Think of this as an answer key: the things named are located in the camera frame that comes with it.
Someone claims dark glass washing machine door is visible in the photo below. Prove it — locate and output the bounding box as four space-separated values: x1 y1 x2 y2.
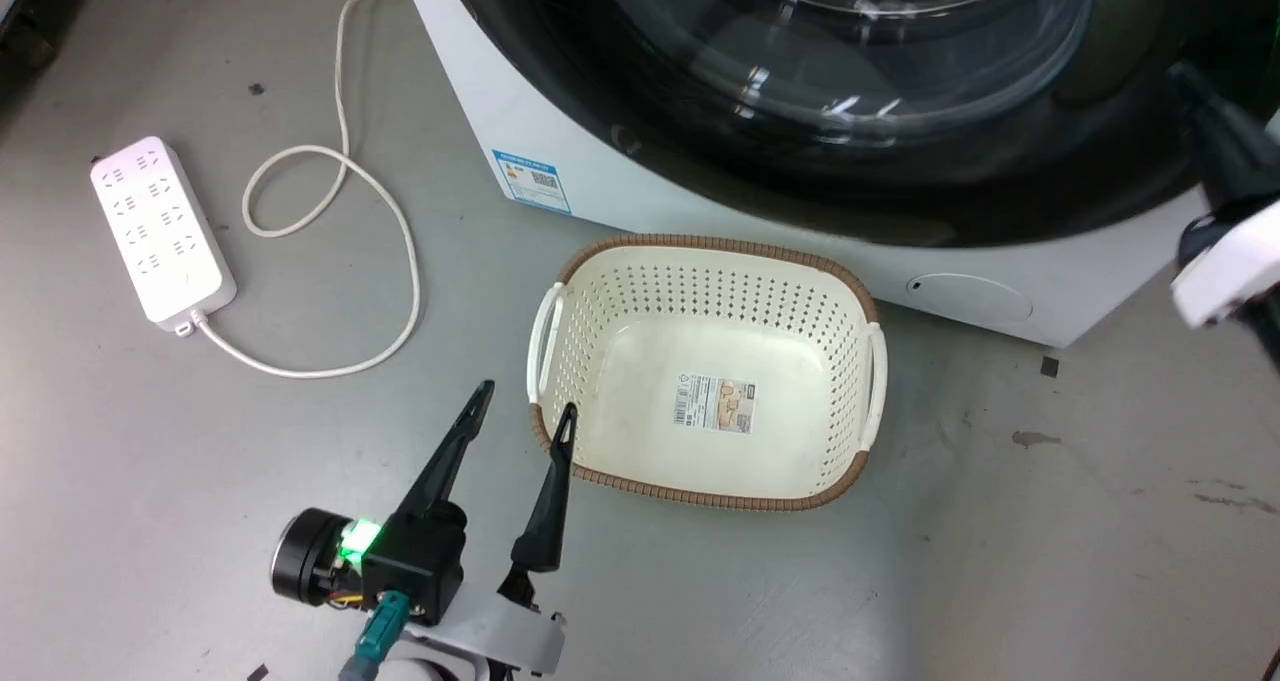
440 0 1280 250

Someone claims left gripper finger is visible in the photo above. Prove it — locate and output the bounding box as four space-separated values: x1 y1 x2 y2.
510 403 580 571
398 379 497 518

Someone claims teal plug grey cable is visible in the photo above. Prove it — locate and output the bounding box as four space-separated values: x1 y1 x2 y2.
337 590 413 681

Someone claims round white filter cover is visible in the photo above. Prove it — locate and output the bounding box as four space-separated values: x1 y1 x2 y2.
906 272 1035 326

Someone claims blue and white energy sticker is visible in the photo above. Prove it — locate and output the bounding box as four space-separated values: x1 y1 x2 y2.
491 148 574 216

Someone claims white front-load washing machine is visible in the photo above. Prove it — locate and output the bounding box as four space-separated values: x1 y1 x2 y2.
395 0 1280 350

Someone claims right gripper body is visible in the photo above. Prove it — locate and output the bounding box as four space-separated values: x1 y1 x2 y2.
1169 199 1280 374

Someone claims cream perforated laundry basket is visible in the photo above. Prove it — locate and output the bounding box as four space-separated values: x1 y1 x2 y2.
526 233 890 513

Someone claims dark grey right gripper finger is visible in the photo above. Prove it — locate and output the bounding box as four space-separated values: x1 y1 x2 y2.
1167 60 1280 214

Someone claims white power cord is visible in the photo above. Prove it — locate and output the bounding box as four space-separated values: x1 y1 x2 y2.
194 0 423 381

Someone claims white power strip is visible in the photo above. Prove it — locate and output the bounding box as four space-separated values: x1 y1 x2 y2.
89 136 240 338

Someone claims printed paper basket label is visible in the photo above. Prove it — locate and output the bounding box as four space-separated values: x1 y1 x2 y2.
671 365 759 435

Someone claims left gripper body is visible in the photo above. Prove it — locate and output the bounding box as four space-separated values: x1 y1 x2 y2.
271 505 568 678

